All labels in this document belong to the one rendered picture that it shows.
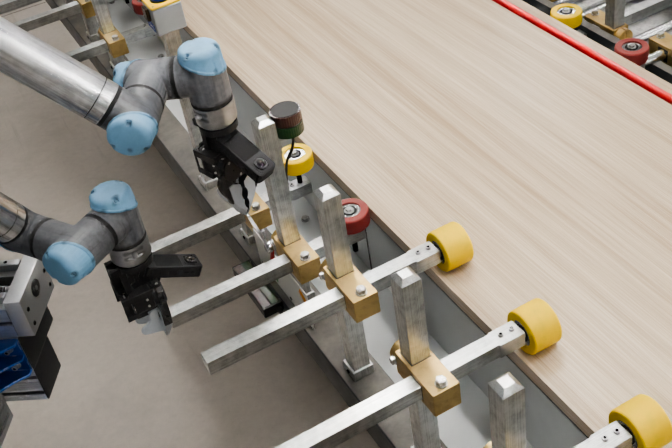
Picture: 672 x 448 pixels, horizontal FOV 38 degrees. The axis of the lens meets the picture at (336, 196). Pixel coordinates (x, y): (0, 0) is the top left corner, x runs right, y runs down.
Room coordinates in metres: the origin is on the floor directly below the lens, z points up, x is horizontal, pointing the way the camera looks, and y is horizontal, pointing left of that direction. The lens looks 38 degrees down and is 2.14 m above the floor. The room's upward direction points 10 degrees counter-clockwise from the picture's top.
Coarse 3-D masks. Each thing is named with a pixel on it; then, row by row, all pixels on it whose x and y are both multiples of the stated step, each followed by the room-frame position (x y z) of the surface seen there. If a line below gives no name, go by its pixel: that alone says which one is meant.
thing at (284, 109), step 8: (280, 104) 1.56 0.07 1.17; (288, 104) 1.56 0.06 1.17; (296, 104) 1.55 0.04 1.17; (272, 112) 1.54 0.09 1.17; (280, 112) 1.54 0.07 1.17; (288, 112) 1.53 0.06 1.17; (296, 112) 1.53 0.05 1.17; (280, 128) 1.52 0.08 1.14; (288, 128) 1.52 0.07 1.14; (280, 144) 1.52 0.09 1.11; (288, 160) 1.54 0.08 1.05; (288, 184) 1.54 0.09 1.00
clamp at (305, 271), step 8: (304, 240) 1.51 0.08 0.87; (280, 248) 1.51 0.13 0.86; (288, 248) 1.49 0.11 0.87; (296, 248) 1.49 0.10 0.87; (304, 248) 1.49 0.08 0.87; (288, 256) 1.47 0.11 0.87; (296, 256) 1.47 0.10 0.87; (312, 256) 1.46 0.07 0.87; (296, 264) 1.44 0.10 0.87; (304, 264) 1.44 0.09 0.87; (312, 264) 1.45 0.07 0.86; (320, 264) 1.45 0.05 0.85; (296, 272) 1.45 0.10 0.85; (304, 272) 1.44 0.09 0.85; (312, 272) 1.44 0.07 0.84; (304, 280) 1.44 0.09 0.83
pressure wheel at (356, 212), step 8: (344, 200) 1.57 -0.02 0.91; (352, 200) 1.57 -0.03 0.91; (360, 200) 1.56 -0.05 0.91; (344, 208) 1.55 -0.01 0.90; (352, 208) 1.54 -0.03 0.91; (360, 208) 1.54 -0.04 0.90; (368, 208) 1.53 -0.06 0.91; (344, 216) 1.52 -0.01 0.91; (352, 216) 1.52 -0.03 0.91; (360, 216) 1.51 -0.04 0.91; (368, 216) 1.52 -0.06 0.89; (352, 224) 1.50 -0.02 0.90; (360, 224) 1.50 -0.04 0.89; (368, 224) 1.52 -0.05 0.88; (352, 232) 1.50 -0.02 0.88
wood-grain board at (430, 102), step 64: (192, 0) 2.64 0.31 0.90; (256, 0) 2.56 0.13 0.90; (320, 0) 2.49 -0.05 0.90; (384, 0) 2.42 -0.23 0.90; (448, 0) 2.36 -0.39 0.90; (512, 0) 2.30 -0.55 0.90; (256, 64) 2.20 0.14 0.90; (320, 64) 2.14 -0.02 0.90; (384, 64) 2.09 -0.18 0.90; (448, 64) 2.03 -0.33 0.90; (512, 64) 1.98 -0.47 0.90; (576, 64) 1.93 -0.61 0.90; (320, 128) 1.86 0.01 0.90; (384, 128) 1.81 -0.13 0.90; (448, 128) 1.77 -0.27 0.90; (512, 128) 1.72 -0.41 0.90; (576, 128) 1.68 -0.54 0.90; (640, 128) 1.64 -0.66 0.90; (384, 192) 1.58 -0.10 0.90; (448, 192) 1.54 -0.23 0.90; (512, 192) 1.51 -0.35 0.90; (576, 192) 1.47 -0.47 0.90; (640, 192) 1.44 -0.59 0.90; (512, 256) 1.32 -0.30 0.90; (576, 256) 1.29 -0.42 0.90; (640, 256) 1.26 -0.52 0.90; (576, 320) 1.14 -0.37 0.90; (640, 320) 1.11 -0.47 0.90; (576, 384) 1.00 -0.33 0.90; (640, 384) 0.98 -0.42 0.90
